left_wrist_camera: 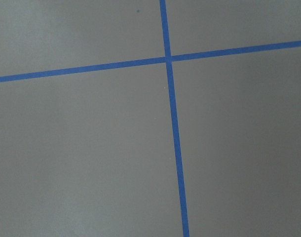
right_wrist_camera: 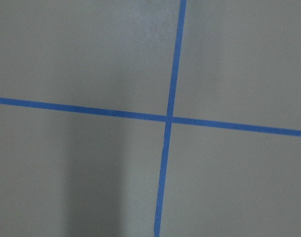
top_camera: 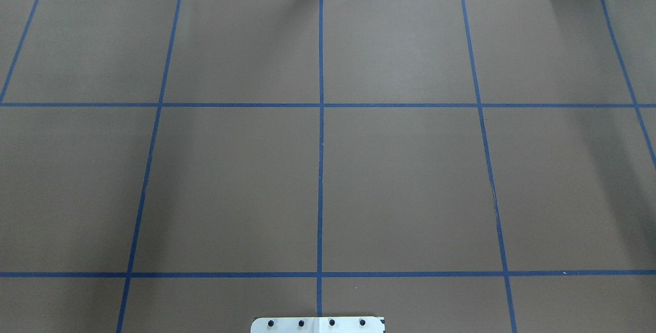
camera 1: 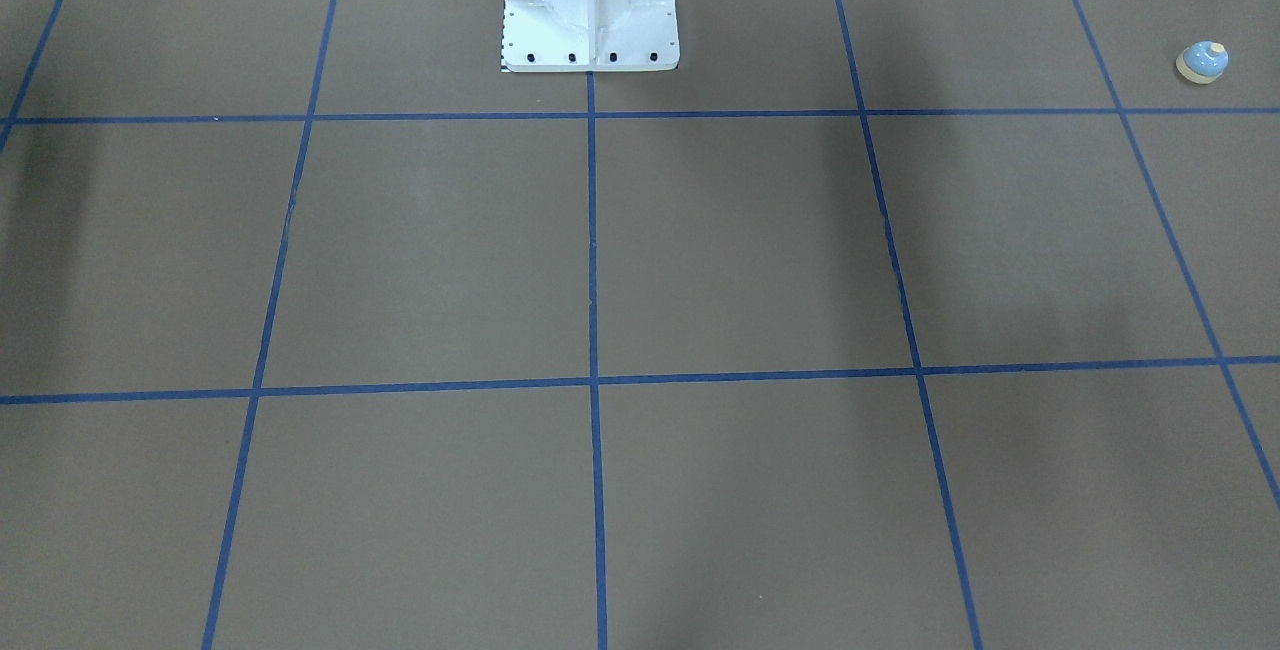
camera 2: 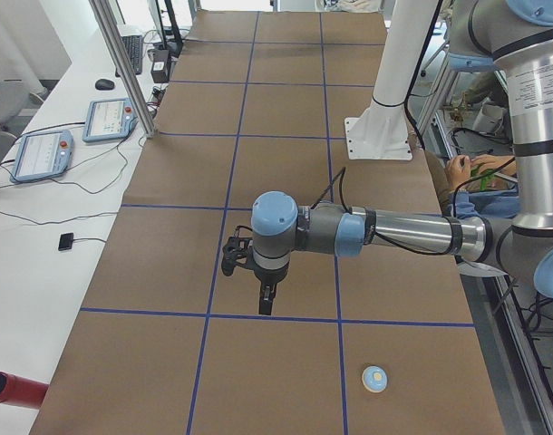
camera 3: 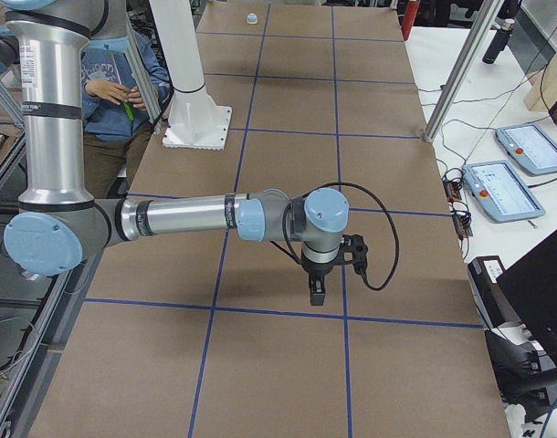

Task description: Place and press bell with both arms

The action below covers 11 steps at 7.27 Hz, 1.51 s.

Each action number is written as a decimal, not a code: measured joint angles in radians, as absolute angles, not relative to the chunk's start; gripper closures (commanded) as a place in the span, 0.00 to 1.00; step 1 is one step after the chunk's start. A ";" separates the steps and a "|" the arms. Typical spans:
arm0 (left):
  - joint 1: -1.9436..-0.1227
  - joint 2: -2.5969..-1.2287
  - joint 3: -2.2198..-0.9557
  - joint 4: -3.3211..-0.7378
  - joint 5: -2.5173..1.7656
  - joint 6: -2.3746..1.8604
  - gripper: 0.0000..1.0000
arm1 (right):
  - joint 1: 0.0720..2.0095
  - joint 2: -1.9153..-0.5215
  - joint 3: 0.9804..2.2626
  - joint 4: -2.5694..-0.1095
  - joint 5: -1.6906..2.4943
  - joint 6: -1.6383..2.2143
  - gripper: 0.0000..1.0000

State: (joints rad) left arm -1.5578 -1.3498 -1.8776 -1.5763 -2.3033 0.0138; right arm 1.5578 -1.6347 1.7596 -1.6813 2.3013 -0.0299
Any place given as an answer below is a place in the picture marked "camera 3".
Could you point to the black box with label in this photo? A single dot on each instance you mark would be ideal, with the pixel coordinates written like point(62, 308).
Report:
point(483, 272)

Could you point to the blue white call bell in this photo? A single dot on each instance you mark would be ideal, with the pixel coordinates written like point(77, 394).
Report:
point(252, 19)

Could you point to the black water bottle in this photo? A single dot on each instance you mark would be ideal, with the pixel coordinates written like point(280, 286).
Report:
point(499, 41)

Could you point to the person in blue sweater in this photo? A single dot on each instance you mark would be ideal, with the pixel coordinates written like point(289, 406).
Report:
point(111, 142)

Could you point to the black monitor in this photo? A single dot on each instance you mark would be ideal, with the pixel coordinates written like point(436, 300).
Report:
point(530, 286)

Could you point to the white camera pole with base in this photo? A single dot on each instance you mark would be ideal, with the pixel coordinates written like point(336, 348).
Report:
point(194, 119)

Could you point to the orange electronics board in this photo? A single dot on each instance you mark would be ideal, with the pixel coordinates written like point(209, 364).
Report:
point(458, 207)

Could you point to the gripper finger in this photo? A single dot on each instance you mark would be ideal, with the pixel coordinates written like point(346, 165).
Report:
point(320, 292)
point(314, 292)

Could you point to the far blue teach pendant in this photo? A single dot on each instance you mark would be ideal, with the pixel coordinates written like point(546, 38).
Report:
point(530, 147)

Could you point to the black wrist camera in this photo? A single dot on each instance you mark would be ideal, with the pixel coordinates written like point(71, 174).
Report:
point(355, 254)

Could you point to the wooden board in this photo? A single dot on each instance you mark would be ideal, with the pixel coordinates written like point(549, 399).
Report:
point(543, 93)

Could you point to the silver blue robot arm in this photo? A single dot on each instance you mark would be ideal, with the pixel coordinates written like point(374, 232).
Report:
point(60, 224)

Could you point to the green pen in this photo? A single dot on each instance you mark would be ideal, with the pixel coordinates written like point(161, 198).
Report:
point(128, 110)

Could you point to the blue teach pendant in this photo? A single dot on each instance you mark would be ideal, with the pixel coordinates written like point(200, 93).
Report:
point(530, 147)
point(501, 193)

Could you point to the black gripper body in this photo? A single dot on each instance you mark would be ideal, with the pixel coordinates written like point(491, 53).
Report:
point(317, 269)

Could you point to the aluminium frame post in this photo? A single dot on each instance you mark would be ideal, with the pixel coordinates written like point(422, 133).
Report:
point(476, 35)

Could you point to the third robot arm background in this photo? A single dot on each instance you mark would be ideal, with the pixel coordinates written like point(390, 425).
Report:
point(9, 49)

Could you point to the near blue teach pendant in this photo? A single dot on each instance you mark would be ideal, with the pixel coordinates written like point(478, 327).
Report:
point(501, 193)

